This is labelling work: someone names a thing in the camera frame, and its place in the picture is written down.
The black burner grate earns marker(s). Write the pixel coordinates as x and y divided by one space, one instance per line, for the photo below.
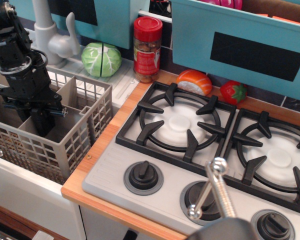
263 156
178 127

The teal left wall bin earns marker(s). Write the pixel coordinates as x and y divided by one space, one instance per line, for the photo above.
108 21

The red toy strawberry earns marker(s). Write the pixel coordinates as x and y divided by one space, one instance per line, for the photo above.
234 92

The black left stove knob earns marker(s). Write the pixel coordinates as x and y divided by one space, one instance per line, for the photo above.
143 178

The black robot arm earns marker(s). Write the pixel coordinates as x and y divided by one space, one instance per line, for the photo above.
15 43

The teal right wall bin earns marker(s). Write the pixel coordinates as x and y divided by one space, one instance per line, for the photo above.
252 49

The teal wall bin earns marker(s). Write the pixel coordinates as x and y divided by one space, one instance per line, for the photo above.
108 21
252 49

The black left burner grate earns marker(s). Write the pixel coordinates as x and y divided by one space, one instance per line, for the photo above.
178 127

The red lid spice jar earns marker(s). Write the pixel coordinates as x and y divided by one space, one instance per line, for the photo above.
147 41

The grey toy sink faucet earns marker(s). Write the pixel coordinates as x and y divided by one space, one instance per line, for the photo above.
57 47

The black right burner grate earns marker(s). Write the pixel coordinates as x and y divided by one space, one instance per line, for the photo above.
263 156

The black middle stove knob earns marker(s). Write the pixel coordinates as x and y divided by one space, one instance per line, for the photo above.
189 196

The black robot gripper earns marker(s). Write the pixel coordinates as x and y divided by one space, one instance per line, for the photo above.
29 93

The grey plastic cutlery drying basket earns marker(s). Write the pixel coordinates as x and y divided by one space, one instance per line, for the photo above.
56 155

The orange toy salmon sushi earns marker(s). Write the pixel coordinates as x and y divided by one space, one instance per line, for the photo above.
194 81

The grey toy stove top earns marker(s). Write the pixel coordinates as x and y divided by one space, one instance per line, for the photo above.
106 181

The black right stove knob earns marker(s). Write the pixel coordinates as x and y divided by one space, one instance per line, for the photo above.
272 225

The green toy cabbage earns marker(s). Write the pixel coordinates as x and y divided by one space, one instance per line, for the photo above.
101 59

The black stove knob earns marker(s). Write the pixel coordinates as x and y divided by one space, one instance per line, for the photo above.
143 178
189 196
272 225

